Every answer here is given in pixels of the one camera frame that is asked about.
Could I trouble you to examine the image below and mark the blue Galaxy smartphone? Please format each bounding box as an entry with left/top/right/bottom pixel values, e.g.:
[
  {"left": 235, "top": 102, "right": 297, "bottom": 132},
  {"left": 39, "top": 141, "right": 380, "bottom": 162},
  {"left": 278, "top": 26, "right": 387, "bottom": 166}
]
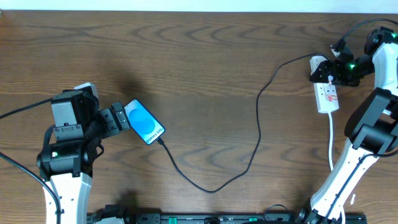
[{"left": 124, "top": 99, "right": 165, "bottom": 145}]

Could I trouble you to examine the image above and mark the black USB charging cable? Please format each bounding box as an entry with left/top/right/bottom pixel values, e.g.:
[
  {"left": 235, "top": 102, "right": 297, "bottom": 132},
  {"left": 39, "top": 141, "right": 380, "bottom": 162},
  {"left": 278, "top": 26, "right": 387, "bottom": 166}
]
[{"left": 155, "top": 52, "right": 330, "bottom": 194}]

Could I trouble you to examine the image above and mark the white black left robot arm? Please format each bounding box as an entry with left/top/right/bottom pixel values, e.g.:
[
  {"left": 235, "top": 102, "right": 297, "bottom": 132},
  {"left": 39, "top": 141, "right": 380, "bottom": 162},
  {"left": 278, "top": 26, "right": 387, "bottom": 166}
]
[{"left": 37, "top": 87, "right": 132, "bottom": 223}]

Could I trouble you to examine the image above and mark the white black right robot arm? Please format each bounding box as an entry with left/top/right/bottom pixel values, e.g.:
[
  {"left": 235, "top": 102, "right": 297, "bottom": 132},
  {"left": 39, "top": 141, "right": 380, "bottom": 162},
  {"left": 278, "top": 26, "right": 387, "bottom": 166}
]
[{"left": 295, "top": 27, "right": 397, "bottom": 223}]

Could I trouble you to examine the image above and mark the white power strip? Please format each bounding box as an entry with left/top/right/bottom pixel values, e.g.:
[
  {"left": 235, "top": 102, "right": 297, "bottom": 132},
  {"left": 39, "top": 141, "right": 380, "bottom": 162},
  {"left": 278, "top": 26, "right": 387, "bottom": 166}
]
[{"left": 310, "top": 56, "right": 339, "bottom": 114}]

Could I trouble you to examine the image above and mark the small white paper scrap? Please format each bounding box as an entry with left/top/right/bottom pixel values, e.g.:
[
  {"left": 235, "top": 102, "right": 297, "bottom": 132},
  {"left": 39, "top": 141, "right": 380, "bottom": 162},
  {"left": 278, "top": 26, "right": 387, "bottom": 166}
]
[{"left": 350, "top": 194, "right": 356, "bottom": 205}]

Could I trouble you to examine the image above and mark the white power strip cord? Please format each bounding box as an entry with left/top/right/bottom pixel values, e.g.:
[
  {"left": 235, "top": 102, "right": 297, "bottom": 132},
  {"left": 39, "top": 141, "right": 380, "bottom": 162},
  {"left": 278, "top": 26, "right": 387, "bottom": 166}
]
[{"left": 328, "top": 112, "right": 346, "bottom": 224}]

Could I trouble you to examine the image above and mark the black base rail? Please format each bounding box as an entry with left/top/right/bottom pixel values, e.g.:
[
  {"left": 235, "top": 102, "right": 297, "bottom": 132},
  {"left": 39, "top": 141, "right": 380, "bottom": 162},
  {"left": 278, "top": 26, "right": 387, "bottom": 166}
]
[{"left": 86, "top": 212, "right": 368, "bottom": 224}]

